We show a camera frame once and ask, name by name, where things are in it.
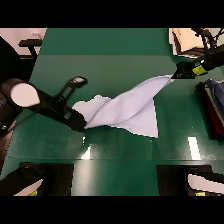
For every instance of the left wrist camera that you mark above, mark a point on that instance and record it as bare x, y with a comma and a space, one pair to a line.
78, 80

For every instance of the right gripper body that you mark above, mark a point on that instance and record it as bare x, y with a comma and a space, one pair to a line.
184, 70

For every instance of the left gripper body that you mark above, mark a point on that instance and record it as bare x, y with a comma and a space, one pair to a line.
76, 120

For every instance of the brown garment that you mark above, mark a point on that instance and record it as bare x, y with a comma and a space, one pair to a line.
186, 52

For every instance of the blue garment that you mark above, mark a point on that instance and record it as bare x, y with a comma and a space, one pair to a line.
216, 93

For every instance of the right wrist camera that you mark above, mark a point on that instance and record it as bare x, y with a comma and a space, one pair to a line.
207, 41

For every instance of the white shirt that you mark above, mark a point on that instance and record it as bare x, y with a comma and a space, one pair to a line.
130, 110

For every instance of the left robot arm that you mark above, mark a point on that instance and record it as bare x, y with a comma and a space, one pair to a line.
36, 100

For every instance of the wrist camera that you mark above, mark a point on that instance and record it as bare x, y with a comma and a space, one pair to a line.
78, 80
207, 41

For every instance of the red garment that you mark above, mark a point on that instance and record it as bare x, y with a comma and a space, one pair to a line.
215, 120

